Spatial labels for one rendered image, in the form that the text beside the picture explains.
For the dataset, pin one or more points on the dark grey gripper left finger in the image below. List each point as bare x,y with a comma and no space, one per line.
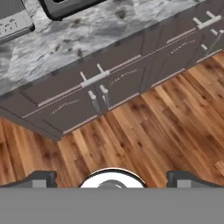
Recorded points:
43,178

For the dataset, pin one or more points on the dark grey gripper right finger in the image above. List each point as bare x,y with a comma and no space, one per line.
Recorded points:
178,177

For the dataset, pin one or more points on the round white and black object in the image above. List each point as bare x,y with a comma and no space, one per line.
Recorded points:
96,180

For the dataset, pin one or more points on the grey cupboard door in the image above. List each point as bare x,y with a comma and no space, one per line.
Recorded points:
204,57
73,113
172,61
125,84

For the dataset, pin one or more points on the wide grey drawer front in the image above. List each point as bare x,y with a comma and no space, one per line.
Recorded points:
178,30
122,55

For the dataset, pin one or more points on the grey toaster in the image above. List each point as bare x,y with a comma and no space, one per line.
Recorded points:
13,22

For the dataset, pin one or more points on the black sink basin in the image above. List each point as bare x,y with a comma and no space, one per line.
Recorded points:
67,10

